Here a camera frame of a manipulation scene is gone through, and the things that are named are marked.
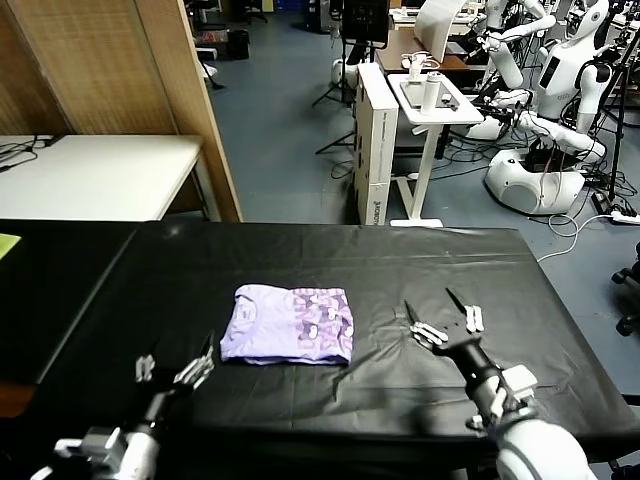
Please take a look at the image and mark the white floor cable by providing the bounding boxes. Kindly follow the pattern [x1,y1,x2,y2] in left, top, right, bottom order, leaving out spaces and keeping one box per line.
[537,214,621,264]

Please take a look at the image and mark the grey tablet tray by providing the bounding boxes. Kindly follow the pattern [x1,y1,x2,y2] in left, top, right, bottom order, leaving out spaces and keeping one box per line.
[405,81,427,109]

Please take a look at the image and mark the black office chair base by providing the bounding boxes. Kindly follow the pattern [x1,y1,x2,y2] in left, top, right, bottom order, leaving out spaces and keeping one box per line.
[610,244,640,337]

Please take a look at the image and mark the brown wooden desk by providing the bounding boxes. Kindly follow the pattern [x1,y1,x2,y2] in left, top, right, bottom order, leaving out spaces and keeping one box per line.
[374,30,489,76]

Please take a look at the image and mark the cream white desk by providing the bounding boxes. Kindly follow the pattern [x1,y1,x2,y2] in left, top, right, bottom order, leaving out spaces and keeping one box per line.
[0,133,221,224]

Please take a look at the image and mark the yellow green sheet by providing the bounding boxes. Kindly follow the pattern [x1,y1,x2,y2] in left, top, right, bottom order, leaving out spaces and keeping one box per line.
[0,232,22,261]

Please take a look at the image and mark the black light stand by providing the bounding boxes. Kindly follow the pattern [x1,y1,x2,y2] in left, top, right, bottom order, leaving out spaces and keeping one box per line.
[592,29,640,211]

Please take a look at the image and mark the black table cover cloth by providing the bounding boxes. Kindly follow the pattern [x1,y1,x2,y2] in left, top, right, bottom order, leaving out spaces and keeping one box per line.
[0,217,626,471]

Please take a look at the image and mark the black trash bin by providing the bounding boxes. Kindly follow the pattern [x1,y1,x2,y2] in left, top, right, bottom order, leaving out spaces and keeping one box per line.
[228,28,250,61]

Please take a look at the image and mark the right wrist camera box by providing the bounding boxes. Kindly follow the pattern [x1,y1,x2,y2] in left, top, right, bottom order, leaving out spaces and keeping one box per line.
[502,363,539,401]

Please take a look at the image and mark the white curved panel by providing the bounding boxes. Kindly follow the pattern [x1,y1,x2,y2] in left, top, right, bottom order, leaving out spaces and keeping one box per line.
[414,0,464,64]

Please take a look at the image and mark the white humanoid robot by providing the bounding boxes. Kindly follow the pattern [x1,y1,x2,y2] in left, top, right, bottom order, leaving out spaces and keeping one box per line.
[482,0,616,217]
[472,0,557,89]

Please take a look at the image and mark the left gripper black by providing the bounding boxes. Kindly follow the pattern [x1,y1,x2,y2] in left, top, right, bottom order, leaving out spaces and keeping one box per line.
[133,329,217,434]

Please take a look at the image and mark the light purple t-shirt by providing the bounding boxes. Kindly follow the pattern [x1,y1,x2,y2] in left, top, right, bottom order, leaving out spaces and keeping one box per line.
[220,283,357,366]

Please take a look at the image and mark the small white standing desk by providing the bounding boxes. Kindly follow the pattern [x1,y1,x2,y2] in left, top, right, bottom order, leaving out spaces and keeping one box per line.
[387,72,485,229]

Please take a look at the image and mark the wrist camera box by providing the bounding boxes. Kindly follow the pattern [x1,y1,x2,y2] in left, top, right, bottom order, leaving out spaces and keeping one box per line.
[52,424,126,469]
[502,363,539,401]

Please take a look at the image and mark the black desk cables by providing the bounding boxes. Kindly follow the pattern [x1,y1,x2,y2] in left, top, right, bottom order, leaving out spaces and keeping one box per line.
[0,132,66,174]

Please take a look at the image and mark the white bottle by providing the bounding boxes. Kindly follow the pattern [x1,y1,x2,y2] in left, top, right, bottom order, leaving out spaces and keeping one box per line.
[421,71,443,115]

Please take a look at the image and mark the tall white cardboard box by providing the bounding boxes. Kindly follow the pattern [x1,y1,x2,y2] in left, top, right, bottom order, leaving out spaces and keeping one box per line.
[352,62,400,227]

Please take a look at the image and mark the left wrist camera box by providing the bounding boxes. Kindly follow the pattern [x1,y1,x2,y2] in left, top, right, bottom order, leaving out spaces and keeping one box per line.
[52,424,126,469]

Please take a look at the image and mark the black monitor screen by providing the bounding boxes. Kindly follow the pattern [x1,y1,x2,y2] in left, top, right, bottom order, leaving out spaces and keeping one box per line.
[344,0,390,51]

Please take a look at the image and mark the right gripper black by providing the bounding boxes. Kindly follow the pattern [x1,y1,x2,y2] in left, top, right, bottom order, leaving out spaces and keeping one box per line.
[403,286,501,389]

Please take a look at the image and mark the black tripod stand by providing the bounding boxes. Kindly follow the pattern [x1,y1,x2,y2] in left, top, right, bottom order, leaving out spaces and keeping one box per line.
[312,39,361,156]

